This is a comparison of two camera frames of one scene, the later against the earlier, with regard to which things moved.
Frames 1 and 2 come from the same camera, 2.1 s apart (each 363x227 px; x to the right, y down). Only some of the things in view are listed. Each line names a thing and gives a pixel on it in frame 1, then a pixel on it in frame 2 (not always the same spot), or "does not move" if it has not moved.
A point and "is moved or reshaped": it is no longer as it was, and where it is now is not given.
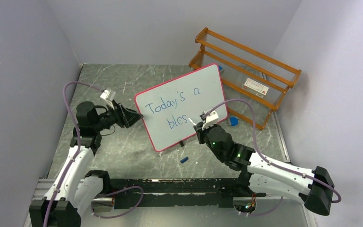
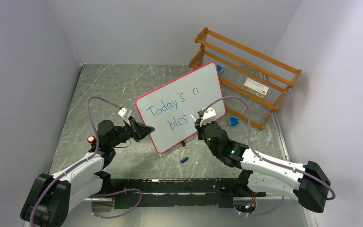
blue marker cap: [184, 159] does not move
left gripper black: [125, 117] → [138, 131]
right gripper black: [200, 133] does not move
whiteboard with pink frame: [166, 107] does not move
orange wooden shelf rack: [255, 84] does not move
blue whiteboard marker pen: [192, 121] is moved or reshaped
